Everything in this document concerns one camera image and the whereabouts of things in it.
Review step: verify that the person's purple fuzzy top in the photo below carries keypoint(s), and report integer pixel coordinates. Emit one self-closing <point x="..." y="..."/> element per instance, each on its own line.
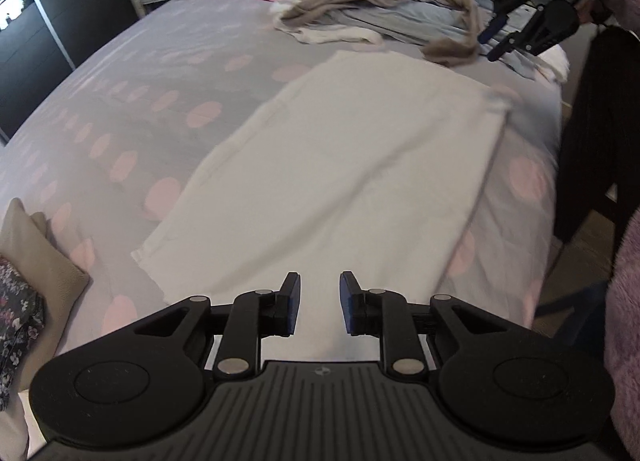
<point x="625" y="341"/>

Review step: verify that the bed with pink-dotted sheet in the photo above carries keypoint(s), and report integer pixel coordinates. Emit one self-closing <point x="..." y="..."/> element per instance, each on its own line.
<point x="150" y="91"/>

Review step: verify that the dark sliding-door wardrobe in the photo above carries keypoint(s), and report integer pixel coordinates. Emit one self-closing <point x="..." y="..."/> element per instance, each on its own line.
<point x="60" y="6"/>

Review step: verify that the person's black pants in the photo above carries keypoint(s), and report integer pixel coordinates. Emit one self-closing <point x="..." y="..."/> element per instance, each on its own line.
<point x="595" y="131"/>

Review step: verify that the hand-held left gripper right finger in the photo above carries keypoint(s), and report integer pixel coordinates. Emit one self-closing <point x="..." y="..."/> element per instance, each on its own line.
<point x="345" y="303"/>

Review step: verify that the small white garment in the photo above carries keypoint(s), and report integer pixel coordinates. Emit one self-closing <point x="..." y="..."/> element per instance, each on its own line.
<point x="330" y="35"/>

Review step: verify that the folded beige garment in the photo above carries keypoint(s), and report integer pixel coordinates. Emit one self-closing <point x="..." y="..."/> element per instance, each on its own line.
<point x="35" y="261"/>

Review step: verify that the light blue garment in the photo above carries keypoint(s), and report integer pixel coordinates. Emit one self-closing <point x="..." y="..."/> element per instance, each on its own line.
<point x="415" y="21"/>

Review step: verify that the floral patterned garment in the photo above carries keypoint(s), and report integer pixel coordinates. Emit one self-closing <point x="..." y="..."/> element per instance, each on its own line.
<point x="15" y="321"/>

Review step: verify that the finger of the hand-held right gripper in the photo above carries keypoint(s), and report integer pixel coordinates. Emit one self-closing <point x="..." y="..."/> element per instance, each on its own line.
<point x="487" y="31"/>
<point x="500" y="47"/>

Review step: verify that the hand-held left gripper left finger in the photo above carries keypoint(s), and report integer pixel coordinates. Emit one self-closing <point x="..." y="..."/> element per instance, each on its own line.
<point x="296" y="302"/>

